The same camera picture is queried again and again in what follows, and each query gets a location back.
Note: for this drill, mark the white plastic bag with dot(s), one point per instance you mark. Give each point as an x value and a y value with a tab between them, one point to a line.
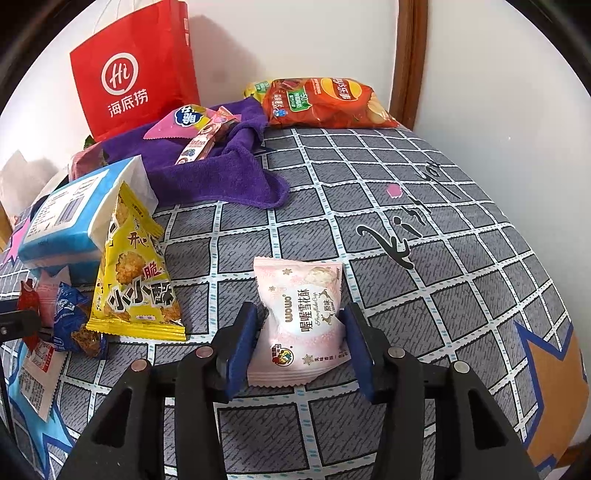
23	175

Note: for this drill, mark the long pink biscuit packet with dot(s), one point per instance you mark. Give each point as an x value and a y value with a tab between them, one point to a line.
203	141

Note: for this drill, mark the small red snack packet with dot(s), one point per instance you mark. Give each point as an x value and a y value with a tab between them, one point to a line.
27	300

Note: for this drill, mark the blue tissue pack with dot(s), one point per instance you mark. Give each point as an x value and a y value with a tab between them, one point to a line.
69	217

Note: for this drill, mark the red paper bag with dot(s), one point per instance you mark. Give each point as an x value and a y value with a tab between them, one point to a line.
134	69

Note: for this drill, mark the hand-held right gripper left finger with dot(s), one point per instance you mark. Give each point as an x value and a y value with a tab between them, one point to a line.
242	350

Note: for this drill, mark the blue snack packet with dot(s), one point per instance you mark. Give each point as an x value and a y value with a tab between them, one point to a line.
69	318

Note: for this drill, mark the yellow triangular snack packet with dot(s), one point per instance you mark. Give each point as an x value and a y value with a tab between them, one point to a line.
134	277

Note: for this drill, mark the purple towel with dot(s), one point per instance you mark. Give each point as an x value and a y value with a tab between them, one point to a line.
221	170

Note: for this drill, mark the white red-print snack packet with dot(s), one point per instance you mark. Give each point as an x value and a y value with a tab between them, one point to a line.
39	378

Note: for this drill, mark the orange chips bag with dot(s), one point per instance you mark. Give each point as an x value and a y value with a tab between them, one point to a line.
323	104

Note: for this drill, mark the pale pink snowflake snack packet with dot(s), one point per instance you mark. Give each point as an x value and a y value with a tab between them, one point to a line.
300	304

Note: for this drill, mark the pink and yellow snack packet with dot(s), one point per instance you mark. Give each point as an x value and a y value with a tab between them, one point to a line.
171	127

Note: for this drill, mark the grey checked bed sheet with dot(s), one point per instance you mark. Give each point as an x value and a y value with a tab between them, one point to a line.
415	277

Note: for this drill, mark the brown wooden door frame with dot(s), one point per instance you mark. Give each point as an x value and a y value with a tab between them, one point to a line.
408	55

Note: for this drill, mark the yellow chips bag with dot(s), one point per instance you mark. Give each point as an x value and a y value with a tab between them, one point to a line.
256	88

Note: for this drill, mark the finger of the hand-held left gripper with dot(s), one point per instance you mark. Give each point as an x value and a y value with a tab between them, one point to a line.
18	325

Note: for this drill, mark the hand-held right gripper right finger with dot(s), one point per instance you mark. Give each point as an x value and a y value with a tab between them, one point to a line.
358	350

